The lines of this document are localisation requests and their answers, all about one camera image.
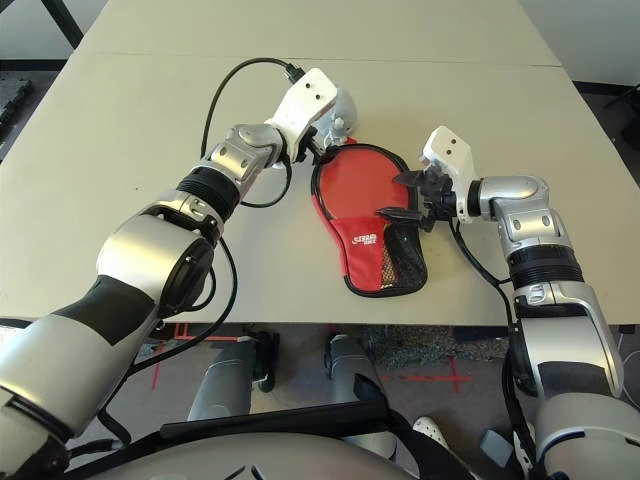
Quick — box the black harness strap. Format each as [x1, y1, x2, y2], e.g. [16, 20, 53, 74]
[387, 404, 476, 480]

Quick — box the grey left robot leg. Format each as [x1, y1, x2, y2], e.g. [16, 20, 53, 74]
[187, 332, 281, 421]

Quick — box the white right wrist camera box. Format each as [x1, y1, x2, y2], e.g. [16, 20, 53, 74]
[419, 126, 476, 222]

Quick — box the black framed side table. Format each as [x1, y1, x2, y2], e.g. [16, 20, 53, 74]
[49, 0, 86, 51]

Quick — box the black waist bar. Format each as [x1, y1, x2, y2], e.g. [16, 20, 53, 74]
[159, 397, 391, 441]

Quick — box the red ping-pong paddle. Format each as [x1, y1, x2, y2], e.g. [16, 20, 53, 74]
[317, 149, 409, 219]

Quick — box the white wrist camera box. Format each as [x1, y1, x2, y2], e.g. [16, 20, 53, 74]
[264, 68, 339, 151]
[419, 126, 476, 222]

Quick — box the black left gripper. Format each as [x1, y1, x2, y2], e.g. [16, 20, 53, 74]
[294, 125, 334, 164]

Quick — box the silver robot torso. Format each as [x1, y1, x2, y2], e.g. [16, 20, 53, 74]
[64, 432, 401, 480]

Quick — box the red black paddle case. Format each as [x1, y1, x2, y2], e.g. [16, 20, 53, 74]
[309, 138, 429, 297]

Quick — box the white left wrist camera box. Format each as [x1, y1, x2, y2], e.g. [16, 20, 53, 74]
[264, 68, 339, 151]

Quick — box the grey right robot leg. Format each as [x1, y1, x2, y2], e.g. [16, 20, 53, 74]
[323, 333, 386, 406]

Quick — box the black floor mat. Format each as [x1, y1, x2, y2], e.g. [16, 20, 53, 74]
[0, 74, 34, 141]

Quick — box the black left upper arm cable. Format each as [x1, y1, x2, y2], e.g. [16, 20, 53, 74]
[97, 239, 239, 446]

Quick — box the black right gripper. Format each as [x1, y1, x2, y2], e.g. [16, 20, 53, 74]
[375, 166, 459, 234]

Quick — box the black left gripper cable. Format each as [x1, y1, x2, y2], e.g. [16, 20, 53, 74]
[239, 159, 294, 209]

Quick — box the white perforated shoe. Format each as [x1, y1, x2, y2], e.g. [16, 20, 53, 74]
[412, 417, 446, 447]

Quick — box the black left camera cable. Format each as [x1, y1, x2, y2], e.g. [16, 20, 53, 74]
[199, 58, 307, 159]

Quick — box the grey robot leg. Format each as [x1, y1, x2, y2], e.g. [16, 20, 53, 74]
[187, 332, 281, 421]
[323, 333, 386, 406]

